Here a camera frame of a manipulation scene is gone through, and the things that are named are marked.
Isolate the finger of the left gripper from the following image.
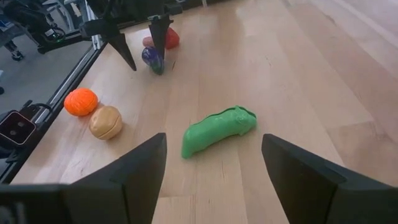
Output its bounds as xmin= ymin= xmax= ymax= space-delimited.
xmin=107 ymin=32 xmax=138 ymax=72
xmin=148 ymin=14 xmax=174 ymax=60

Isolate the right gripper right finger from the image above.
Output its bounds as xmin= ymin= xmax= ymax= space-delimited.
xmin=262 ymin=133 xmax=398 ymax=224

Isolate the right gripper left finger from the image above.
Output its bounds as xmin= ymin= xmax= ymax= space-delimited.
xmin=0 ymin=133 xmax=168 ymax=224

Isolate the red green toy watermelon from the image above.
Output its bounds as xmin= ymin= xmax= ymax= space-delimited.
xmin=164 ymin=27 xmax=180 ymax=50

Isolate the purple toy eggplant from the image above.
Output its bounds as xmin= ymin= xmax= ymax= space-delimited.
xmin=141 ymin=46 xmax=165 ymax=75

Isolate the orange toy orange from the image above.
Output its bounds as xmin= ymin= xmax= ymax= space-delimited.
xmin=63 ymin=87 xmax=99 ymax=118

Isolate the tan toy potato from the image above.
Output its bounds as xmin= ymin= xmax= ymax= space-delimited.
xmin=88 ymin=105 xmax=123 ymax=141

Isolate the black wheeled equipment stand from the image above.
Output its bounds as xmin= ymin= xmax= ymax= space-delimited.
xmin=0 ymin=0 xmax=68 ymax=62

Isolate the black metal table frame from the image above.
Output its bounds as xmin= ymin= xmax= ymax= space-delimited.
xmin=0 ymin=18 xmax=175 ymax=184

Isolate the table-level camera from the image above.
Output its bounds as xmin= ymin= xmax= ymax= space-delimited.
xmin=0 ymin=110 xmax=37 ymax=147

